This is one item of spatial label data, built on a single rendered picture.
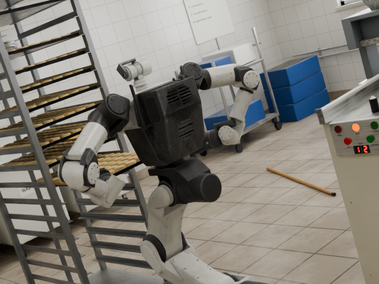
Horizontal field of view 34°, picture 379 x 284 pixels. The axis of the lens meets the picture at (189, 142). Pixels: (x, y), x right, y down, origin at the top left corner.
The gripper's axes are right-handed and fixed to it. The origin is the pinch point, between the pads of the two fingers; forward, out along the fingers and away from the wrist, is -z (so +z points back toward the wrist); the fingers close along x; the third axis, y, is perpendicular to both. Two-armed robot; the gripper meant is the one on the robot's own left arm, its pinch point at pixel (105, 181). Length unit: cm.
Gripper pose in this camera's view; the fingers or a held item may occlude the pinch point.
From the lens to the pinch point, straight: 268.7
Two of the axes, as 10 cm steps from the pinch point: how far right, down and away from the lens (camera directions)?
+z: 2.1, 1.3, -9.7
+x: -2.9, -9.4, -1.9
